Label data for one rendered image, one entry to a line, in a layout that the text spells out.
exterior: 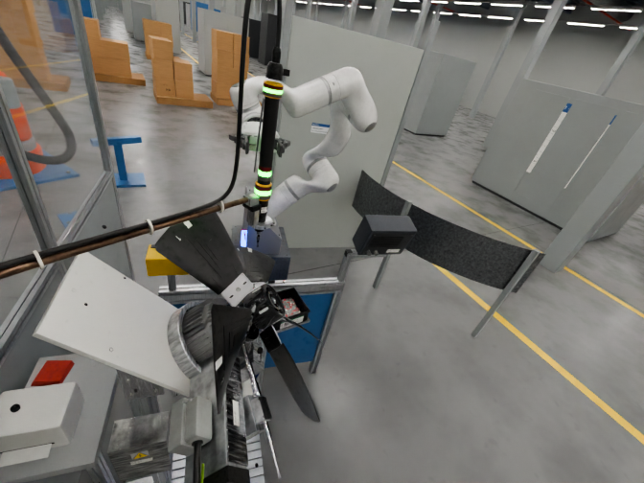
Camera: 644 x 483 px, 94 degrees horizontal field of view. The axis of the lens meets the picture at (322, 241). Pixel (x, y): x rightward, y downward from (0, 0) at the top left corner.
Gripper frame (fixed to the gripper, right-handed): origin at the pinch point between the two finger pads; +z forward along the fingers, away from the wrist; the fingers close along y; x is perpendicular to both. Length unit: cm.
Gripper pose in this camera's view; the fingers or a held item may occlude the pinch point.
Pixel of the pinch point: (264, 149)
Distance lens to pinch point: 81.2
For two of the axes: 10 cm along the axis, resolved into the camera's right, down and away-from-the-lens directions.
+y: -9.4, 0.0, -3.4
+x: 2.0, -8.1, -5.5
